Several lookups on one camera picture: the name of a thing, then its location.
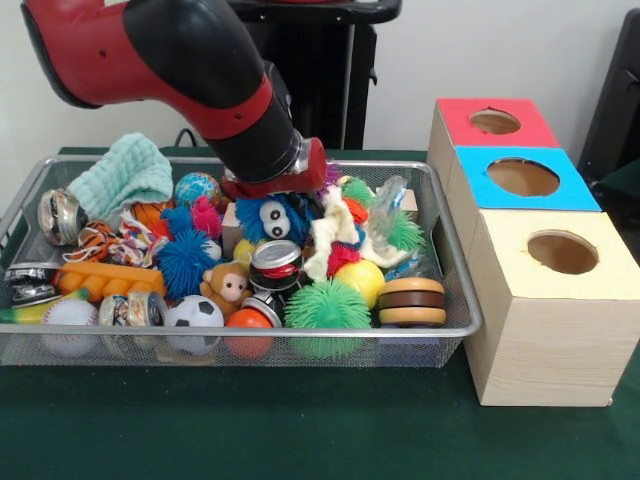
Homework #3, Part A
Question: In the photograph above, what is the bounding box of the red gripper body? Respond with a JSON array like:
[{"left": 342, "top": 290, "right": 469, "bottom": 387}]
[{"left": 219, "top": 137, "right": 329, "bottom": 200}]

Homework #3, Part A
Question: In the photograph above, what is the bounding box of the cream knitted cloth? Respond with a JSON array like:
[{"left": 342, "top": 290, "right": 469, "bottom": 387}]
[{"left": 303, "top": 189, "right": 374, "bottom": 281}]

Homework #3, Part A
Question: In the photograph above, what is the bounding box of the large blue spiky ball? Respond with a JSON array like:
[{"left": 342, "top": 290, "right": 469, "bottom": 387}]
[{"left": 234, "top": 194, "right": 314, "bottom": 246}]

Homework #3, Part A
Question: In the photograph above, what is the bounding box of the silver mesh bin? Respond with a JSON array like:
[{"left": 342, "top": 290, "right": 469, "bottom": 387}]
[{"left": 0, "top": 154, "right": 485, "bottom": 369}]

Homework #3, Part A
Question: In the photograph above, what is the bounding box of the wooden box with three holes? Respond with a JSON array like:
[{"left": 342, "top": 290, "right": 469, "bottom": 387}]
[{"left": 426, "top": 97, "right": 640, "bottom": 407}]

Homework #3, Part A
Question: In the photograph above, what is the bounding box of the multicoloured spiky caterpillar toy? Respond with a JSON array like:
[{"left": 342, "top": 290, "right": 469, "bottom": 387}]
[{"left": 327, "top": 178, "right": 375, "bottom": 277}]

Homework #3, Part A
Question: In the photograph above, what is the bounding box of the yellow and red ball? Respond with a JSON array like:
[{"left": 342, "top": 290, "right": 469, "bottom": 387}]
[{"left": 333, "top": 259, "right": 386, "bottom": 307}]

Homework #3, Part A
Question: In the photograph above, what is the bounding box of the large green spiky ball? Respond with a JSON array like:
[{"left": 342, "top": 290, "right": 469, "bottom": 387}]
[{"left": 283, "top": 279, "right": 374, "bottom": 357}]

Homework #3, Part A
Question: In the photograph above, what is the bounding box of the wooden burger toy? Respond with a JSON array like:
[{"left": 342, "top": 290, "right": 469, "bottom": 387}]
[{"left": 377, "top": 277, "right": 446, "bottom": 327}]

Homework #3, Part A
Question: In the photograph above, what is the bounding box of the mint green knitted cloth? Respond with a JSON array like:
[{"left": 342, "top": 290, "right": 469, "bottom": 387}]
[{"left": 67, "top": 132, "right": 174, "bottom": 221}]

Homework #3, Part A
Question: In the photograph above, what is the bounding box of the black and white soccer ball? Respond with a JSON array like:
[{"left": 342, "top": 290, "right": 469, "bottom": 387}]
[{"left": 164, "top": 294, "right": 226, "bottom": 356}]

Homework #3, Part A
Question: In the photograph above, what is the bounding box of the white baseball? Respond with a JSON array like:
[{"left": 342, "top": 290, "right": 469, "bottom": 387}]
[{"left": 42, "top": 298, "right": 99, "bottom": 356}]

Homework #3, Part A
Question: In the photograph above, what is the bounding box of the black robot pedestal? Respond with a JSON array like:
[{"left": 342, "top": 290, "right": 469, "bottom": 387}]
[{"left": 229, "top": 0, "right": 404, "bottom": 150}]

